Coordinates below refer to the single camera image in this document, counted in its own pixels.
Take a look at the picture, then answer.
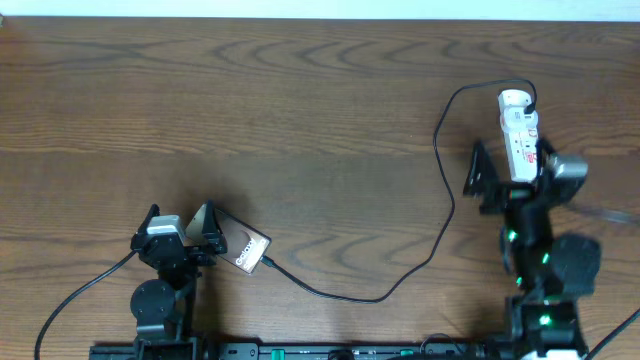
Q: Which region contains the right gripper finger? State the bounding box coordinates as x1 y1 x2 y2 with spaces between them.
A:
533 137 556 183
463 141 500 196

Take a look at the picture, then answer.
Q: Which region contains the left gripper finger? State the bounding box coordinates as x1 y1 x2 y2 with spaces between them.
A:
201 200 228 254
137 204 160 235

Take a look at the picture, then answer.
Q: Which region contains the black charging cable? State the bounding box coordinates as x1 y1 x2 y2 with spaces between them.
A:
260 78 539 305

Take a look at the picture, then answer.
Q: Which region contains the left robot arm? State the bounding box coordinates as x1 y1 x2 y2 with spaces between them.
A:
130 201 227 360

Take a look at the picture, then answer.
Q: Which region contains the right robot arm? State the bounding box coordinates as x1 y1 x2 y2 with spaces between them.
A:
463 139 602 359

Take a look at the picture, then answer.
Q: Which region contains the white charger plug adapter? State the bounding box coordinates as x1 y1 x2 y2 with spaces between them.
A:
500 106 538 133

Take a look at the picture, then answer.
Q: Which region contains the white power strip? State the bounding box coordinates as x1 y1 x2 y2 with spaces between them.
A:
498 89 538 183

